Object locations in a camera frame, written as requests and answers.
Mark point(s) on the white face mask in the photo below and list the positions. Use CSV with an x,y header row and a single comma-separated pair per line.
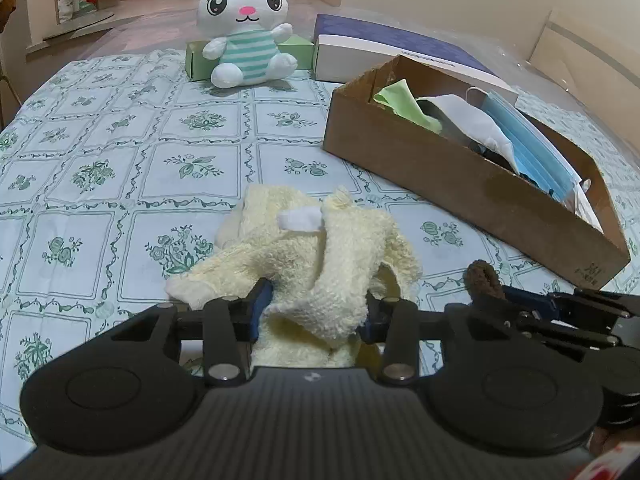
x,y
470,120

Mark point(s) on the green and black cloth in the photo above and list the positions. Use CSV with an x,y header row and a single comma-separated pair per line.
x,y
400,97

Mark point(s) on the green carton box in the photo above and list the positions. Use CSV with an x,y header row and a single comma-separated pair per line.
x,y
197,60

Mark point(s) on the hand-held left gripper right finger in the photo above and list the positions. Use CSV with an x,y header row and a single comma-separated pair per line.
x,y
372,321

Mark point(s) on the brown cardboard box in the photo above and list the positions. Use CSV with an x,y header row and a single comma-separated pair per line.
x,y
450,185

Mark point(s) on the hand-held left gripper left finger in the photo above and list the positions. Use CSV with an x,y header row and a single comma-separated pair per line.
x,y
262,305

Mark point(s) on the white plush bunny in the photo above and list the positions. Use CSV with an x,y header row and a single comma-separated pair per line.
x,y
240,5

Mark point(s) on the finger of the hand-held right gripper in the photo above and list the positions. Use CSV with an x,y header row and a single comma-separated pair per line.
x,y
532,300
565,332

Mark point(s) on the brown fuzzy soft item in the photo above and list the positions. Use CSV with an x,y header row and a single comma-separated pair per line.
x,y
482,280

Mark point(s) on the purple and white box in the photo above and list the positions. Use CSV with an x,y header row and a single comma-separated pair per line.
x,y
375,30

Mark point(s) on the cream terry towel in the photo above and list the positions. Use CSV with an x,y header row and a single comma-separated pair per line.
x,y
310,255

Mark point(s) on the beige wooden headboard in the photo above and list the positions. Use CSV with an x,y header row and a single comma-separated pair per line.
x,y
590,55

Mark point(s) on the blue face mask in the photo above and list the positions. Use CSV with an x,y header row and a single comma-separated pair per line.
x,y
530,150

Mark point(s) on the clear plastic mattress cover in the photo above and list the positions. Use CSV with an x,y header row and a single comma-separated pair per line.
x,y
550,95

